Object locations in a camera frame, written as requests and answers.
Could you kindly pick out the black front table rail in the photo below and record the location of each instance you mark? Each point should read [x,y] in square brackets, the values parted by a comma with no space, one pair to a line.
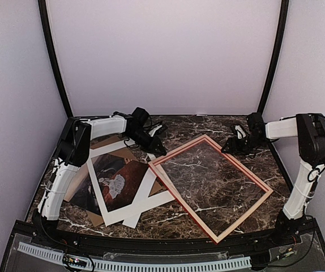
[247,244]

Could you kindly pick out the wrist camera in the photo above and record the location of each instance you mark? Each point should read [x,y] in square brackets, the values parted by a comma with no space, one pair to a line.
[238,131]
[157,129]

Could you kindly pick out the white photo mat border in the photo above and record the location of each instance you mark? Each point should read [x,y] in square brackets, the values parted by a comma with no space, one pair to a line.
[142,200]

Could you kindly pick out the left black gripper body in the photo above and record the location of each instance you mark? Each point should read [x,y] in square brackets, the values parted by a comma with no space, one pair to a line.
[140,139]

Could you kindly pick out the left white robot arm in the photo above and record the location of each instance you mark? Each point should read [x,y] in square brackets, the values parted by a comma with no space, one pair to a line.
[73,150]

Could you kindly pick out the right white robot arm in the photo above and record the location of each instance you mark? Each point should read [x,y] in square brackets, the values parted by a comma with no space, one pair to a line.
[309,129]

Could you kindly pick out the right black corner post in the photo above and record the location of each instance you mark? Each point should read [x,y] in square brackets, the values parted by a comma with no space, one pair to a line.
[283,14]

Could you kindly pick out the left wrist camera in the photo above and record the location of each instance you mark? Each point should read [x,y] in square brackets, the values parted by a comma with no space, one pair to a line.
[157,129]

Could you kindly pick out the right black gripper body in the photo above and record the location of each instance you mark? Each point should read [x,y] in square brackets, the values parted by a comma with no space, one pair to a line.
[245,147]

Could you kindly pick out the brown backing board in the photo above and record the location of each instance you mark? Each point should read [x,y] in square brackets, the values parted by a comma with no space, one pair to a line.
[123,152]

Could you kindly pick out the printed photo of painting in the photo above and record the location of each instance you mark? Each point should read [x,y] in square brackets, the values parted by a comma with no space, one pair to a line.
[119,181]

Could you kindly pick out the grey slotted cable duct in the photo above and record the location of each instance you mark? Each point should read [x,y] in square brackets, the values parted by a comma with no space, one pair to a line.
[77,263]

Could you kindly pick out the wooden picture frame red edge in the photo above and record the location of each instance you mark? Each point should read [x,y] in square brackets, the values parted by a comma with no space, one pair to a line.
[176,192]

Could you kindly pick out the left black corner post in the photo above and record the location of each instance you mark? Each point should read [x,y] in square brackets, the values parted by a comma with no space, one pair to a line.
[47,31]

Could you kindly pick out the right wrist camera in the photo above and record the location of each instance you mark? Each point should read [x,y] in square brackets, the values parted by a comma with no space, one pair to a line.
[238,131]

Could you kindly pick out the black corner post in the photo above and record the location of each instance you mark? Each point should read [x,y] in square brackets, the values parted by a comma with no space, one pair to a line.
[47,31]
[283,14]

